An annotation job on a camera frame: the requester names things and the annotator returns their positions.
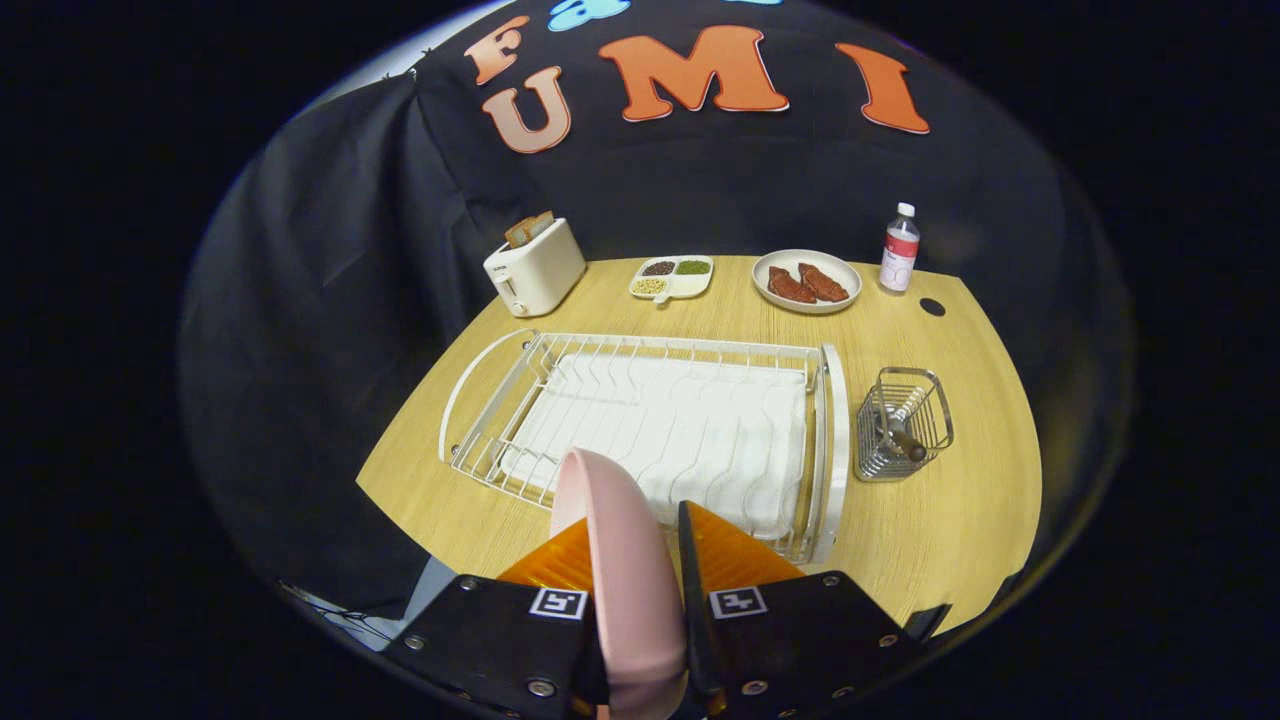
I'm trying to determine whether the red meat piece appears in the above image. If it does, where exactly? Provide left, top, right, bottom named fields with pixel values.
left=767, top=266, right=818, bottom=305
left=797, top=262, right=851, bottom=303

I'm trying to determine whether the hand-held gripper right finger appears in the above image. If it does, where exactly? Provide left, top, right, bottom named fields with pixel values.
left=678, top=500, right=926, bottom=720

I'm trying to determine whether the clear bottle with red label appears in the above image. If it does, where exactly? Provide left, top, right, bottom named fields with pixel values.
left=879, top=202, right=921, bottom=296

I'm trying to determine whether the white divided dish with beans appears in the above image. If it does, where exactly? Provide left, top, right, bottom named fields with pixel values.
left=628, top=255, right=715, bottom=304

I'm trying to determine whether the white plate with meat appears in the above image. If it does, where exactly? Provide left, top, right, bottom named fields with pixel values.
left=752, top=249, right=863, bottom=315

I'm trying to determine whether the brown toast slice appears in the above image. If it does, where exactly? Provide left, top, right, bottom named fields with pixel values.
left=504, top=210, right=556, bottom=249

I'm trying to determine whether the metal wire basket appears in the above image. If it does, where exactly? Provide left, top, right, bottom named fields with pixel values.
left=855, top=367, right=955, bottom=483

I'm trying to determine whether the white drain tray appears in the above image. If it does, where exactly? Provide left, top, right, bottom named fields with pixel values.
left=497, top=352, right=809, bottom=541

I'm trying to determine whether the white toaster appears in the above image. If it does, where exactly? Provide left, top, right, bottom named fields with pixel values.
left=483, top=218, right=588, bottom=318

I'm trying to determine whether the black backdrop cloth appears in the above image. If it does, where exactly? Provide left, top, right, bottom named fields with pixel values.
left=178, top=0, right=1136, bottom=621

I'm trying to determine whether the pink plate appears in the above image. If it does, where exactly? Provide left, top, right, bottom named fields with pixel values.
left=550, top=448, right=691, bottom=720

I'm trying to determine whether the wooden handled metal spoon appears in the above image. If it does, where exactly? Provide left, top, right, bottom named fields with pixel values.
left=878, top=385, right=929, bottom=463

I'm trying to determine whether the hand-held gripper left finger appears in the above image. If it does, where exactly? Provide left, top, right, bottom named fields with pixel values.
left=385, top=515, right=611, bottom=720

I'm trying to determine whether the white wire dish rack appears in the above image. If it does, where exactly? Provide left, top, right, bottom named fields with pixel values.
left=438, top=328, right=851, bottom=566

